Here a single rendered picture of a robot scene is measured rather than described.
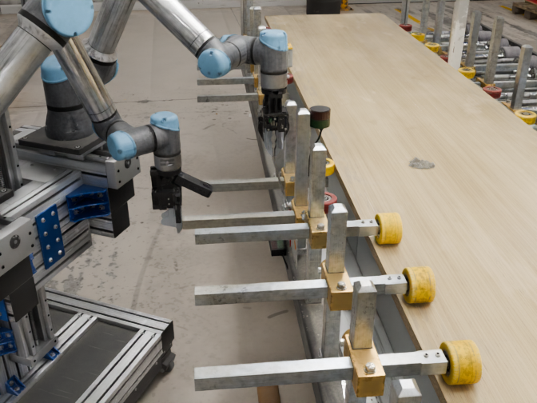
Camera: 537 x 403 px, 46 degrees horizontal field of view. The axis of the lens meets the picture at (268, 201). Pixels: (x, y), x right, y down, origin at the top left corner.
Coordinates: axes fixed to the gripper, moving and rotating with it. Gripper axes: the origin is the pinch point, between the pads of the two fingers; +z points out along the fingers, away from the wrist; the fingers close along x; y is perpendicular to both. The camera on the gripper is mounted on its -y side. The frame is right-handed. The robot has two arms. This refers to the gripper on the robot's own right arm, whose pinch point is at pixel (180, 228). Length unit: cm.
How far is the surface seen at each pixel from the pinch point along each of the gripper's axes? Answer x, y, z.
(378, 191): -3, -60, -7
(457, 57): -135, -133, -11
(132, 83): -417, 59, 84
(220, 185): -23.5, -12.4, -2.0
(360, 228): 27, -47, -13
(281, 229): 26.0, -26.6, -13.5
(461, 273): 41, -68, -8
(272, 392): -7, -28, 75
